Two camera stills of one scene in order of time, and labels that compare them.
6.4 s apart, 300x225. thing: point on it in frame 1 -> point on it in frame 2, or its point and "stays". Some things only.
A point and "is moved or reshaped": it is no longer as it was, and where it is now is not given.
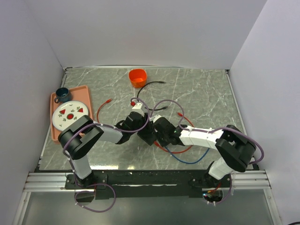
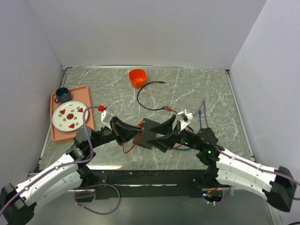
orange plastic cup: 138,78 stays
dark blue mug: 62,95 stays
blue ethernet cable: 191,162 -> 188,149
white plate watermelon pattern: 66,113 stays
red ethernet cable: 133,104 is moved or reshaped
